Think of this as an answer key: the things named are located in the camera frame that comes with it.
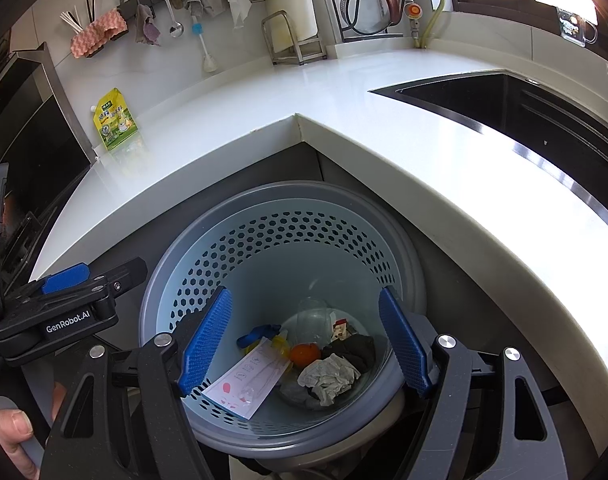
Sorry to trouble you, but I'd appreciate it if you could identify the red white snack wrapper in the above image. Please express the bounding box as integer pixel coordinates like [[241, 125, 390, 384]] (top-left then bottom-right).
[[330, 316, 357, 342]]

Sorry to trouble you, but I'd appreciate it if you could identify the metal ladle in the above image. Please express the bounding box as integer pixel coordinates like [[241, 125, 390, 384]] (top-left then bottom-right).
[[161, 0, 185, 39]]

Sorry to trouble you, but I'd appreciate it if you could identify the grey purple cloth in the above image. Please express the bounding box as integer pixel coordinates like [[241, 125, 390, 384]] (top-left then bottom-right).
[[134, 4, 162, 47]]

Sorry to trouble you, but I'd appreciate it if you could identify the person's left hand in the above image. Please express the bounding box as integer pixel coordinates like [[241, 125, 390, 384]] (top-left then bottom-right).
[[0, 380, 67, 480]]

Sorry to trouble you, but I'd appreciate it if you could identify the blue handled bottle brush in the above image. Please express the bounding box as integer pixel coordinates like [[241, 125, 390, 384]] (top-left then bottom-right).
[[191, 15, 219, 75]]

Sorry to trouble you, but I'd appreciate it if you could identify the dark grey cloth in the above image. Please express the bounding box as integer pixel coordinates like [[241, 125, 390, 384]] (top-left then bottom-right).
[[323, 332, 377, 376]]

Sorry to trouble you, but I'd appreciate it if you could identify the metal cutting board rack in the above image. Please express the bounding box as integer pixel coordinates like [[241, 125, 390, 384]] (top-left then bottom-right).
[[261, 10, 327, 66]]

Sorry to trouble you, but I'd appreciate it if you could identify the black lid rack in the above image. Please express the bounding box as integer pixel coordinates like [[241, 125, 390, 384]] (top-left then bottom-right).
[[324, 0, 409, 43]]

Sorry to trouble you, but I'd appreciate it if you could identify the orange peel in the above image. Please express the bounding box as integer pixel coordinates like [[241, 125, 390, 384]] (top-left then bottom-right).
[[289, 342, 321, 367]]

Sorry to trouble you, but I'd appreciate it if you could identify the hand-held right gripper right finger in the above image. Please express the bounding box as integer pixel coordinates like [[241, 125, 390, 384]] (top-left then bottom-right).
[[378, 285, 567, 480]]

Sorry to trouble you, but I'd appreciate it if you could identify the yellow seasoning pouch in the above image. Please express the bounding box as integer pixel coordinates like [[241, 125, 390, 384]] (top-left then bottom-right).
[[91, 87, 139, 151]]

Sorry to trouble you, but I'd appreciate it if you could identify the gas valve with orange dial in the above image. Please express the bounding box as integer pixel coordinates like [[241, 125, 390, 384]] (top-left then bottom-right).
[[403, 0, 427, 28]]

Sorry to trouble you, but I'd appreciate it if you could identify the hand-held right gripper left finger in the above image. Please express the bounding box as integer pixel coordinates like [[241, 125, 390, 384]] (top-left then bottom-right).
[[42, 286, 233, 480]]

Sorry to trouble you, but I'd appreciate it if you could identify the bundle of white sticks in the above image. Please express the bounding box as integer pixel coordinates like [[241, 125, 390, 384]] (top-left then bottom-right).
[[60, 5, 87, 36]]

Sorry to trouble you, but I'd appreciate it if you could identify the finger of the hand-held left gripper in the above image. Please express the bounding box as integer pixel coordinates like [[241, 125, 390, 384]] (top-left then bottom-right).
[[6, 256, 149, 307]]

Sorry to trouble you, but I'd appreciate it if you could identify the grey hanging cloth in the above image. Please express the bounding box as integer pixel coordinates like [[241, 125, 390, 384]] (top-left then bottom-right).
[[184, 0, 223, 20]]

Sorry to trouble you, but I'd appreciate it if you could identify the grey perforated trash bin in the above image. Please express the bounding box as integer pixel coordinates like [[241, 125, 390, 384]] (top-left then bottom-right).
[[138, 180, 429, 471]]

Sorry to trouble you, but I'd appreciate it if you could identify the blue plastic scrap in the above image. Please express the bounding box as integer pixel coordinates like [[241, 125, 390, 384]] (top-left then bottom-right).
[[236, 325, 285, 350]]

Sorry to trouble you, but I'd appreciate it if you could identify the white checked paper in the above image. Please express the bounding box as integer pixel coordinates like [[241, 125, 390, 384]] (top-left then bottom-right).
[[298, 352, 361, 407]]

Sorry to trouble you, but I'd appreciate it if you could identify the clear plastic cup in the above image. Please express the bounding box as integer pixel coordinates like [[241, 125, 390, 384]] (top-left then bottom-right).
[[295, 297, 337, 343]]

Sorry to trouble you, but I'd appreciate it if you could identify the black kitchen sink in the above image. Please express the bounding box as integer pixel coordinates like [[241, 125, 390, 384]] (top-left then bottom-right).
[[369, 71, 608, 196]]

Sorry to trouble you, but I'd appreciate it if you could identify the glass mug with cartoon print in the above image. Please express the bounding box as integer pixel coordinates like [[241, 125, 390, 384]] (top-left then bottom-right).
[[556, 6, 597, 47]]

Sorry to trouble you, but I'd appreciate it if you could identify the clear pink printed package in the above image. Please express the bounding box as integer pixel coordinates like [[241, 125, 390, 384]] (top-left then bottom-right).
[[204, 337, 292, 420]]

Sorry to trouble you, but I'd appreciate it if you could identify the yellow gas hose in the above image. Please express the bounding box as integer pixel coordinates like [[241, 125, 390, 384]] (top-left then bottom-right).
[[414, 0, 445, 50]]

